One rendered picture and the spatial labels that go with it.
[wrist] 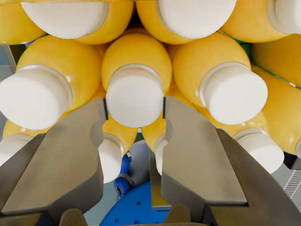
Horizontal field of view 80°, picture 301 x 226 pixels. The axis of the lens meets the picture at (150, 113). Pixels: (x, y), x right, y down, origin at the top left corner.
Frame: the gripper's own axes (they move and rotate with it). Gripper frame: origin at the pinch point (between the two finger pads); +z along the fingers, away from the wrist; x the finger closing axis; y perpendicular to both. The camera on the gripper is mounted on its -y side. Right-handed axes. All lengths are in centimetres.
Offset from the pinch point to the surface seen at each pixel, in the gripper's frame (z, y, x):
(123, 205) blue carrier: 6.8, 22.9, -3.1
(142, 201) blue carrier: 7.4, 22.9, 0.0
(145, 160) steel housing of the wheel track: 15.1, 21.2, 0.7
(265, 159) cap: -0.6, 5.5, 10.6
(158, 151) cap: 0.2, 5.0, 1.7
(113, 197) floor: 108, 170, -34
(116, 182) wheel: 11.6, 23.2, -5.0
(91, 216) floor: 108, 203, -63
